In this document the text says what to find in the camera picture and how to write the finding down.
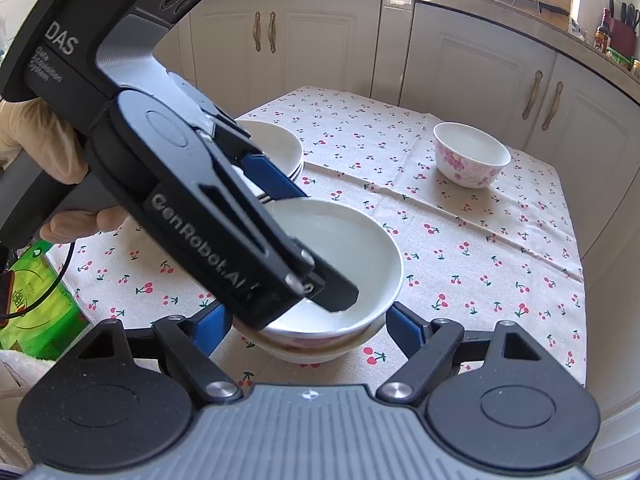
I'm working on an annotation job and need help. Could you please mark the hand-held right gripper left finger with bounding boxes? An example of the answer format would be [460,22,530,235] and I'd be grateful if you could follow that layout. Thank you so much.
[62,302,244,404]

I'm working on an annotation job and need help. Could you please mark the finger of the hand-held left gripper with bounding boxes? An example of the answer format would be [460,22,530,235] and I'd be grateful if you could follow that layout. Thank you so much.
[299,257,360,312]
[197,105,310,206]

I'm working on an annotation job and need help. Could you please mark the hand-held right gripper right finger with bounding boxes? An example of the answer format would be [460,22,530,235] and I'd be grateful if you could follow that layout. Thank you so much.
[375,302,554,406]

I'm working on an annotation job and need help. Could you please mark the white bowl pink floral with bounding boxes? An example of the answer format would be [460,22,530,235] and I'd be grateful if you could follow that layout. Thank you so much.
[232,310,389,365]
[259,198,404,347]
[433,121,512,190]

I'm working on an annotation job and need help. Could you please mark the person's left hand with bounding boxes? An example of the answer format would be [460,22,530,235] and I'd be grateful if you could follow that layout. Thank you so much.
[0,96,129,245]

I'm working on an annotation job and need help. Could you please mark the cherry printed tablecloth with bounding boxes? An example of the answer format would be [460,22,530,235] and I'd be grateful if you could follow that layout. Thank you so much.
[45,85,589,389]

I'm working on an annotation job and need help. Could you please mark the cream cabinet door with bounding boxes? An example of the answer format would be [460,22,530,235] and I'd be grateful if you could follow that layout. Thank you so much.
[189,0,266,117]
[264,0,384,107]
[399,2,559,152]
[524,54,640,282]

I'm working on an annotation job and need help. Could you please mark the green packet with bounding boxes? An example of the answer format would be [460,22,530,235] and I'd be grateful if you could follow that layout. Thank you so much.
[0,239,89,362]

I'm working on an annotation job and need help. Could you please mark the white cloth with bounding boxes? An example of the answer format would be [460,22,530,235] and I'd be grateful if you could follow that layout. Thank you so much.
[0,347,67,471]

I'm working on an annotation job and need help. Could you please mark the sauce bottle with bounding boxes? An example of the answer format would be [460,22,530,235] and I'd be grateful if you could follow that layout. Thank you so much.
[593,7,614,52]

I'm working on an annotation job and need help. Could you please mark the dark red knife block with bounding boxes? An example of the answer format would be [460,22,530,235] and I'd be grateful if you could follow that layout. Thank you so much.
[607,0,640,59]

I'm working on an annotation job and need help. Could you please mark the black cable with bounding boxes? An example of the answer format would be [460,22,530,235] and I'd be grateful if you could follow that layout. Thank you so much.
[0,239,77,319]

